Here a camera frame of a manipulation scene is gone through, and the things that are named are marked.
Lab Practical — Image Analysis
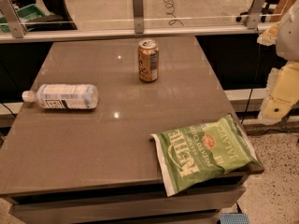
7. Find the left metal bracket post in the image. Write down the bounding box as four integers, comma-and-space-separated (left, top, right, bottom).
0, 0, 26, 38

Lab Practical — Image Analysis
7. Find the black hanging cable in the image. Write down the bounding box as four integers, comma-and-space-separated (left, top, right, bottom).
241, 28, 263, 124

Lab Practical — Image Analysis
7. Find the right metal bracket post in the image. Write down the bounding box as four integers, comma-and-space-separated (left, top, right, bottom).
245, 0, 265, 29

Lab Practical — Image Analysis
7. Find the clear plastic water bottle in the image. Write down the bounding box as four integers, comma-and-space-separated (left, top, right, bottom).
21, 84, 99, 110

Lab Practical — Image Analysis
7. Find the orange soda can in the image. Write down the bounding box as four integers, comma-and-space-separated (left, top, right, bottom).
138, 39, 159, 82

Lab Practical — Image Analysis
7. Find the middle metal bracket post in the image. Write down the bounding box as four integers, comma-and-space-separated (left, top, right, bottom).
133, 0, 144, 34

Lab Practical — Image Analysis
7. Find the black coiled cable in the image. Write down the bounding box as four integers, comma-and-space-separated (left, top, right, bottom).
156, 0, 185, 27

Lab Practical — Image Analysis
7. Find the green plastic bin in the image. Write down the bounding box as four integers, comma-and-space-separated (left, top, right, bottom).
0, 4, 46, 33

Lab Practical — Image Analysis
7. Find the clear acrylic barrier panel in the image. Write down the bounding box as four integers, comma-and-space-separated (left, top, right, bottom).
0, 0, 299, 33

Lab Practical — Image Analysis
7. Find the blue textured pad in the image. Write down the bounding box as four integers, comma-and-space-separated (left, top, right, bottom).
220, 213, 249, 224

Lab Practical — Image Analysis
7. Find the metal bracket post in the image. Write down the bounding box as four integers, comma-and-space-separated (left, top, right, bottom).
0, 0, 26, 38
245, 0, 265, 29
133, 0, 144, 34

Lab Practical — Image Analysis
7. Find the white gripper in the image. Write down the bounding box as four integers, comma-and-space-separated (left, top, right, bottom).
257, 0, 299, 120

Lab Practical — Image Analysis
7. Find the green Kettle chips bag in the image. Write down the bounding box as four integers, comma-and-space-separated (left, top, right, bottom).
151, 114, 260, 197

